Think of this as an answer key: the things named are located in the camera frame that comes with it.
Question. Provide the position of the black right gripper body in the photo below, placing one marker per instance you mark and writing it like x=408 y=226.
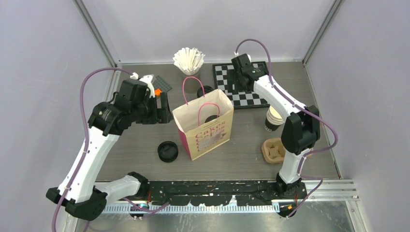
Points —
x=245 y=88

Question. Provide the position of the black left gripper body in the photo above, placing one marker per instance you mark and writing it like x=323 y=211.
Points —
x=146 y=112

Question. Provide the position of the stack of black lids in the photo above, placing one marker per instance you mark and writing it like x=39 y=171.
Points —
x=167 y=151

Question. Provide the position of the paper gift bag pink handles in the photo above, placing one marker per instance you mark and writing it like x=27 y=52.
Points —
x=198 y=137

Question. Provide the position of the black coffee cup lid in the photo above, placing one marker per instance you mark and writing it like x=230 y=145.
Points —
x=204 y=90

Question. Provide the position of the stack of paper cups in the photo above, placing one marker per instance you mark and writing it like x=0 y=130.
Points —
x=273 y=119

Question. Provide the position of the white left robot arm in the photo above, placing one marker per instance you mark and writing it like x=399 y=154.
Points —
x=85 y=198

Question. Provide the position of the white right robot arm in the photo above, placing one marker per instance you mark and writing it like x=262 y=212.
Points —
x=301 y=123

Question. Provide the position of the orange plastic piece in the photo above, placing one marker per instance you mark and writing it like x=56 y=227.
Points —
x=158 y=92

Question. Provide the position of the black white chessboard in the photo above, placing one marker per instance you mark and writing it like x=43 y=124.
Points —
x=240 y=100

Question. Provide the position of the grey lego baseplate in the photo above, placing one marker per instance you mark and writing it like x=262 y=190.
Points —
x=160 y=84

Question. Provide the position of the grey straw holder cup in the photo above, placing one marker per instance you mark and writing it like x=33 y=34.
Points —
x=191 y=84

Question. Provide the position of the white wrapped straws bundle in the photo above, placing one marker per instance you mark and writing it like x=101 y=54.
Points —
x=189 y=60

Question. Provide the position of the brown pulp cup carrier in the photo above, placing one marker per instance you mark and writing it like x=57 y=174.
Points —
x=273 y=151

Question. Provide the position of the aluminium frame rail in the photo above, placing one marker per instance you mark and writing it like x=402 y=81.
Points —
x=326 y=191

